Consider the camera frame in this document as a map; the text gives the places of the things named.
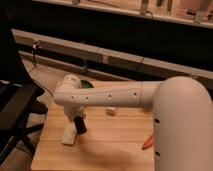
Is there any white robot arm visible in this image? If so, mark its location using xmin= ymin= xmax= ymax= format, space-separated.
xmin=54 ymin=75 xmax=213 ymax=171

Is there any green bowl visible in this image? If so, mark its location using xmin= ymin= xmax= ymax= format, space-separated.
xmin=81 ymin=80 xmax=94 ymax=88

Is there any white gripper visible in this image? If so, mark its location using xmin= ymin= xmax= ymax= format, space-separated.
xmin=64 ymin=106 xmax=87 ymax=135

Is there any black hanging cable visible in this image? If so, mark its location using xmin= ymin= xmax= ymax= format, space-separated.
xmin=27 ymin=40 xmax=55 ymax=98

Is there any white sponge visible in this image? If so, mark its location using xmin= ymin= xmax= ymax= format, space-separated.
xmin=62 ymin=123 xmax=77 ymax=146

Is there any orange carrot toy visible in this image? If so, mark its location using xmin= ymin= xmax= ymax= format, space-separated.
xmin=142 ymin=135 xmax=154 ymax=150

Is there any black office chair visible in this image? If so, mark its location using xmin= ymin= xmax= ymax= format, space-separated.
xmin=0 ymin=0 xmax=48 ymax=165

